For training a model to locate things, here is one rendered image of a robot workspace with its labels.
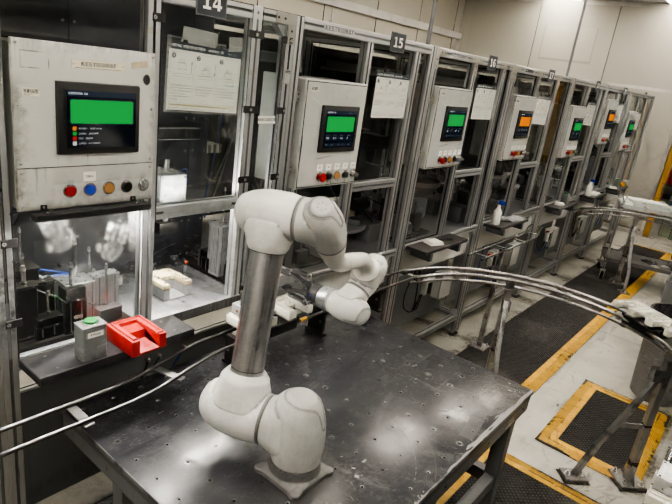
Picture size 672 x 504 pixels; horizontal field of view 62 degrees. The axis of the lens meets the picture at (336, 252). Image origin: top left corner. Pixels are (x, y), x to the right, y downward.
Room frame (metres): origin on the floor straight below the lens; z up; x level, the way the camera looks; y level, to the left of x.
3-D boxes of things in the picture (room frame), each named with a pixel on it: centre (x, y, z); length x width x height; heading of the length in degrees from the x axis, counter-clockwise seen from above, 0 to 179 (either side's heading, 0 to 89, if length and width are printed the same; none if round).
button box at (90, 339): (1.52, 0.72, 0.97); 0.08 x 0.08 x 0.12; 53
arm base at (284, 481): (1.42, 0.02, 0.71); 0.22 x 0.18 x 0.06; 143
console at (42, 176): (1.69, 0.85, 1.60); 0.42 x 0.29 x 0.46; 143
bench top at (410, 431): (1.82, -0.04, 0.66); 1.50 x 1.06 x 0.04; 143
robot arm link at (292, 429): (1.41, 0.04, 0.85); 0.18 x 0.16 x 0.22; 74
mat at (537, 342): (5.40, -2.68, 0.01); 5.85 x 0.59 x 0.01; 143
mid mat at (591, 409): (2.97, -1.80, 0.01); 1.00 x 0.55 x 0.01; 143
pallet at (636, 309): (2.68, -1.65, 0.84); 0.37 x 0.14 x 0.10; 21
